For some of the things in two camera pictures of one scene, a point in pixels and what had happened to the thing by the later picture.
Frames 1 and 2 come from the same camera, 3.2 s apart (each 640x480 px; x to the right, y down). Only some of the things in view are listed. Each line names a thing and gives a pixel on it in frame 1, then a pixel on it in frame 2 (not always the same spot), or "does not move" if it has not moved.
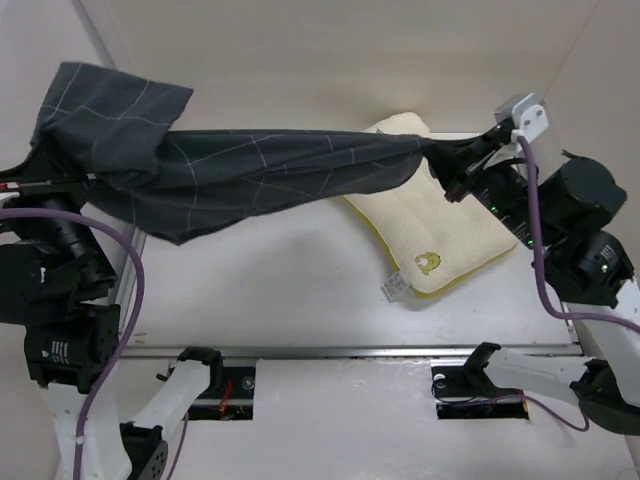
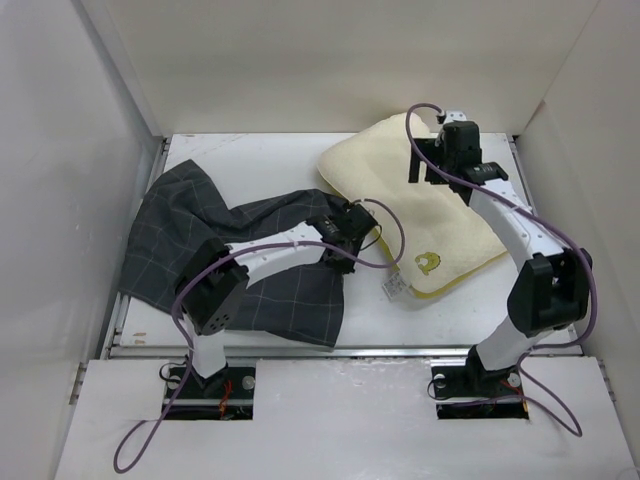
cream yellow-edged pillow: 418,234 does not move
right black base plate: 463,394 does not move
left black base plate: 233,401 does not move
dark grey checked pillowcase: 118,132 → 177,208
